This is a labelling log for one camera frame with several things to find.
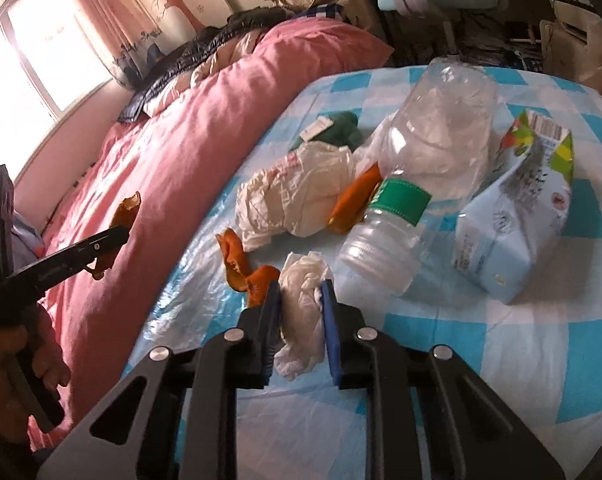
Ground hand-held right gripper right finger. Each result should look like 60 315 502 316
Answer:
320 279 566 480

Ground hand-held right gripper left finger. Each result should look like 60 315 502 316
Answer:
36 280 284 480

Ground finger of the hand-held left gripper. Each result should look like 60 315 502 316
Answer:
6 224 132 306

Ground orange peel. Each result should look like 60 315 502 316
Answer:
217 228 249 292
85 191 142 281
328 164 384 234
245 264 282 310

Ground white tissue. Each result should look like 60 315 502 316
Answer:
273 252 334 381

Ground light blue drink carton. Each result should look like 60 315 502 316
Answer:
453 107 576 306

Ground clear plastic bottle green label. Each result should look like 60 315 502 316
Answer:
337 57 502 296

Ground person's left hand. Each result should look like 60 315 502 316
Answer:
0 304 72 443

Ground pink duvet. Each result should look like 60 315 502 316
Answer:
28 20 396 453

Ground large crumpled paper wad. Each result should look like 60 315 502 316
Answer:
235 141 356 253

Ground blue checkered tablecloth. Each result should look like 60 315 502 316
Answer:
131 65 602 480

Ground window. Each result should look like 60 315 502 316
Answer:
0 0 114 131

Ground black puffer jacket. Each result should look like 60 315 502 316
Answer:
117 7 294 123

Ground beige blanket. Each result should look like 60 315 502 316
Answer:
143 25 269 116

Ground green cloth with white tag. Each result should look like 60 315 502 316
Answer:
288 111 364 153

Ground pink curtain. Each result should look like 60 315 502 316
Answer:
56 0 166 88

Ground blue plaid cloth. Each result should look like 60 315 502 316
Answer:
301 2 349 21

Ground pile of magazines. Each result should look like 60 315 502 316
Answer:
456 35 546 68

